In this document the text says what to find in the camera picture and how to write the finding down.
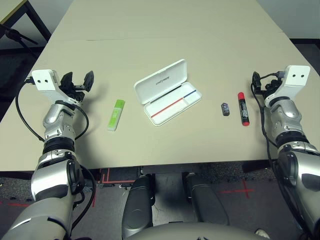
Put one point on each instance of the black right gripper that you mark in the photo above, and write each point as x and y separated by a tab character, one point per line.
273	87

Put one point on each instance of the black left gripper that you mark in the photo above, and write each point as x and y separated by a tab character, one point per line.
75	92

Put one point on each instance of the black marker with red cap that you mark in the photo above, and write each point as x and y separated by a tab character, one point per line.
243	110

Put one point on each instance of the green highlighter with clear cap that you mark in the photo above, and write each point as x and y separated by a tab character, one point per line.
116	115

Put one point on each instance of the small dark printed eraser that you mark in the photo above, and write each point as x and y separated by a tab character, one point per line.
225	109

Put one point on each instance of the white plastic pencil case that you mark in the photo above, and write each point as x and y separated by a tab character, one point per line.
162	82

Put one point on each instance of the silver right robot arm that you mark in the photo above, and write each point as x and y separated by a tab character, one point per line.
287	117

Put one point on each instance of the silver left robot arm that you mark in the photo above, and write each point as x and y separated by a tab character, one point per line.
55	117

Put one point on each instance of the black tripod stand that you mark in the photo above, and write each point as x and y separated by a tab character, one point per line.
15	33

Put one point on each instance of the red floor tape cross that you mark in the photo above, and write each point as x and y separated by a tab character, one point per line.
246	191

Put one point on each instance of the red floor tape line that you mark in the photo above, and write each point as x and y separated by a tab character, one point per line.
94	200

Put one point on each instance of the dark grey robot right leg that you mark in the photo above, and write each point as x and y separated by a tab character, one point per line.
205	200

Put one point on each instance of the dark grey robot leg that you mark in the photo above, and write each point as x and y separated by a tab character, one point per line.
137	200
205	200

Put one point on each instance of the dark grey robot left leg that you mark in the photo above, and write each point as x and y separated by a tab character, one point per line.
137	200

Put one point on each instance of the white shoe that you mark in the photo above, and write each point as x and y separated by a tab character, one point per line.
262	234

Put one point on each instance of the grey robot torso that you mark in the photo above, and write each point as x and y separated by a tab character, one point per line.
187	233

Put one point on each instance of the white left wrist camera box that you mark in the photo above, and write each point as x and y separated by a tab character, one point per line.
45	81

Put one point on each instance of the side table with black frame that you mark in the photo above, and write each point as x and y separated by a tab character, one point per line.
40	22

